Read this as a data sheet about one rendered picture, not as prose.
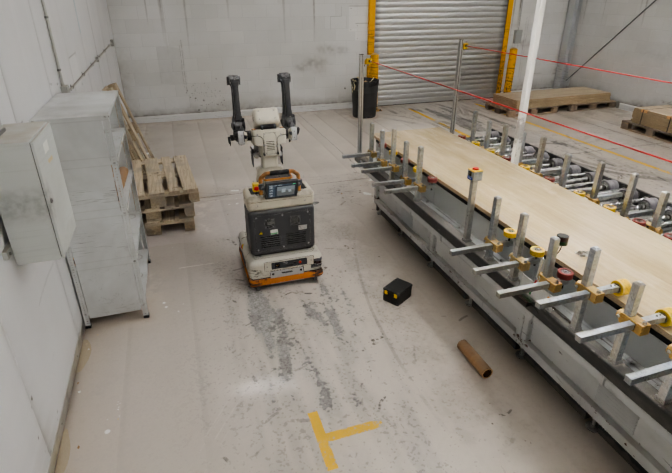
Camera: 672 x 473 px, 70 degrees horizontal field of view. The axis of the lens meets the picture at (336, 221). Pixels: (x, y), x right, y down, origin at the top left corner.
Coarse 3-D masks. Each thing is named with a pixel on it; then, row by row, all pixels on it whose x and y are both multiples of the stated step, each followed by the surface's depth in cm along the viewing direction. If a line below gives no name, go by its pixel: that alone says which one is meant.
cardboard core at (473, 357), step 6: (462, 342) 331; (462, 348) 328; (468, 348) 325; (468, 354) 322; (474, 354) 320; (468, 360) 322; (474, 360) 317; (480, 360) 315; (474, 366) 316; (480, 366) 311; (486, 366) 310; (480, 372) 310; (486, 372) 314; (492, 372) 311
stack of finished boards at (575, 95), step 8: (560, 88) 1058; (568, 88) 1058; (576, 88) 1058; (584, 88) 1058; (496, 96) 996; (504, 96) 978; (512, 96) 978; (520, 96) 978; (536, 96) 978; (544, 96) 978; (552, 96) 978; (560, 96) 978; (568, 96) 981; (576, 96) 988; (584, 96) 993; (592, 96) 1001; (600, 96) 1009; (608, 96) 1017; (504, 104) 979; (512, 104) 955; (528, 104) 953; (536, 104) 959; (544, 104) 966; (552, 104) 973; (560, 104) 980; (568, 104) 988
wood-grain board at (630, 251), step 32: (416, 160) 426; (448, 160) 426; (480, 160) 426; (480, 192) 359; (512, 192) 359; (544, 192) 359; (512, 224) 310; (544, 224) 310; (576, 224) 310; (608, 224) 310; (576, 256) 273; (608, 256) 273; (640, 256) 273
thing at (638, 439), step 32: (448, 192) 385; (416, 224) 455; (480, 224) 348; (448, 256) 406; (544, 256) 289; (480, 288) 366; (512, 320) 333; (608, 320) 249; (544, 352) 306; (640, 352) 234; (576, 384) 283; (608, 416) 262; (640, 448) 244
